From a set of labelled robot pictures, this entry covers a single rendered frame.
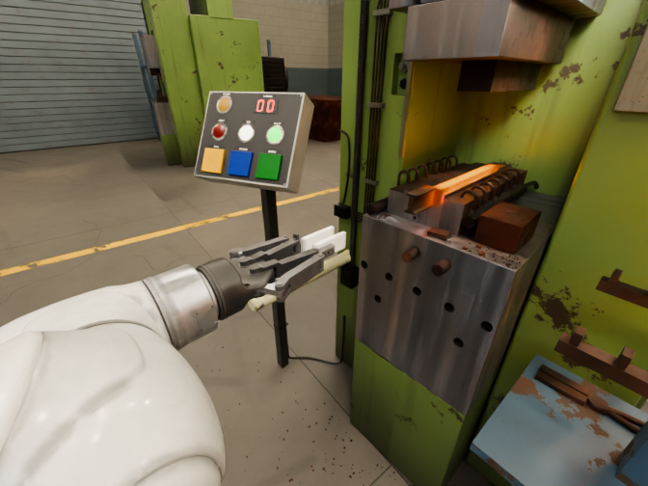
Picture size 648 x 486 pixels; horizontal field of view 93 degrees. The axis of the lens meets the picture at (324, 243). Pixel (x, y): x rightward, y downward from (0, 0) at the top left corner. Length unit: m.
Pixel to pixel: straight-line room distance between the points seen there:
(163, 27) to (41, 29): 3.39
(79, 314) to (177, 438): 0.18
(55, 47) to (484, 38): 7.97
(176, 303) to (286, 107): 0.74
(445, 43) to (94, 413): 0.74
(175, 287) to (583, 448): 0.69
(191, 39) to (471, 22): 4.85
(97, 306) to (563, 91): 1.15
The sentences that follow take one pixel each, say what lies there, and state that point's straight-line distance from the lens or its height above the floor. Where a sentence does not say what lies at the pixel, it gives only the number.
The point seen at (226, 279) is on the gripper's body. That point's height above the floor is 1.02.
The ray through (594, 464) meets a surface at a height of 0.68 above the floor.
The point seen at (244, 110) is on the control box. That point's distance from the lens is 1.06.
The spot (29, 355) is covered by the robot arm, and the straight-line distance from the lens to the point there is 0.23.
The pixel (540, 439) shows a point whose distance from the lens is 0.74.
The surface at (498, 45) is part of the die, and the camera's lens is 0.71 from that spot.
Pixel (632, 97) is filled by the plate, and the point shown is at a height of 1.21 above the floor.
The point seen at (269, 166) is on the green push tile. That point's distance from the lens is 0.94.
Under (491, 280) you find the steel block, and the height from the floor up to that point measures 0.88.
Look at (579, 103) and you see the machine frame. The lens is 1.16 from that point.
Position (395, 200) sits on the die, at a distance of 0.83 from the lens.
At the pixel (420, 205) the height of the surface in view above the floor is 0.99.
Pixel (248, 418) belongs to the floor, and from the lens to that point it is 1.50.
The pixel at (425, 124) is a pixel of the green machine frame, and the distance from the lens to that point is 1.05.
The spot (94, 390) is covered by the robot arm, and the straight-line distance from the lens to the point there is 0.21.
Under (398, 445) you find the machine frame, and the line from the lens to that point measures 1.28.
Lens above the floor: 1.24
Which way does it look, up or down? 28 degrees down
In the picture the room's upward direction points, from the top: straight up
